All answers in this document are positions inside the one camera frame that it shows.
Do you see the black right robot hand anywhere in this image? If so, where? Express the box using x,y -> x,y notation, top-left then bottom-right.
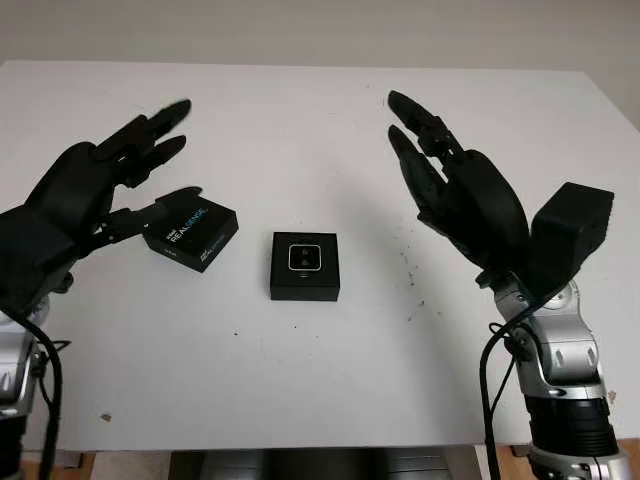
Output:
387,89 -> 532,289

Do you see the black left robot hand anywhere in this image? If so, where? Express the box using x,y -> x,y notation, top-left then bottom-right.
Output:
22,98 -> 205,261

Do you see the black RealSense box lid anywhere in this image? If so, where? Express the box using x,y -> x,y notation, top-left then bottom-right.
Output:
143,188 -> 239,274

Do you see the small silver depth camera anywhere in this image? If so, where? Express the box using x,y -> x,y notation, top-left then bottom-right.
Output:
287,243 -> 322,272

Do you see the dark grey robot torso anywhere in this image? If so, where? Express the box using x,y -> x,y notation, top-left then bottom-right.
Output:
169,435 -> 474,480

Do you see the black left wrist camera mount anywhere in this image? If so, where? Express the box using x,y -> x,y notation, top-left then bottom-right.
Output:
0,204 -> 77,316

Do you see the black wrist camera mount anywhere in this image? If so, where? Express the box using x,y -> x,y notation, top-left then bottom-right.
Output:
514,181 -> 615,307
0,204 -> 77,316

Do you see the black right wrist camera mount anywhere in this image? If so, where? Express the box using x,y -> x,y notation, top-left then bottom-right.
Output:
514,181 -> 615,307

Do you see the black camera box base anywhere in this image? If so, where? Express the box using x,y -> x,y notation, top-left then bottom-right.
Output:
268,230 -> 341,303

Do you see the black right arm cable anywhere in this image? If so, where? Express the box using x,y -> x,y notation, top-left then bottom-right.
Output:
478,294 -> 551,480

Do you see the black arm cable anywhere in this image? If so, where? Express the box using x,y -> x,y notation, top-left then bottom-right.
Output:
0,308 -> 72,480
478,294 -> 551,480

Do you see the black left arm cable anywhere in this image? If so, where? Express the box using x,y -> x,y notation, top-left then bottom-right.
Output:
0,308 -> 72,480

